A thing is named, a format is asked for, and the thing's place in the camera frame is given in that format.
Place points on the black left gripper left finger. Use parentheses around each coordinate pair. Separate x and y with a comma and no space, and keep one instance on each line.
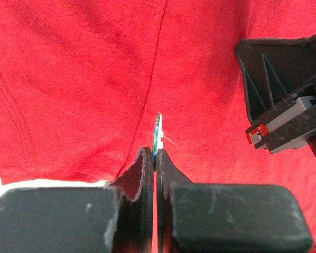
(116,218)

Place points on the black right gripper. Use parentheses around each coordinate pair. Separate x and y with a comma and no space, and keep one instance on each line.
(275,70)

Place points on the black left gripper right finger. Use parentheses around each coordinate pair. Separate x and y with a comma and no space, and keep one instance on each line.
(211,217)

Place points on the round colourful brooch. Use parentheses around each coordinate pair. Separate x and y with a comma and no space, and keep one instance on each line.
(158,135)

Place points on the red t-shirt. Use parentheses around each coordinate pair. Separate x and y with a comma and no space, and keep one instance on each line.
(82,81)

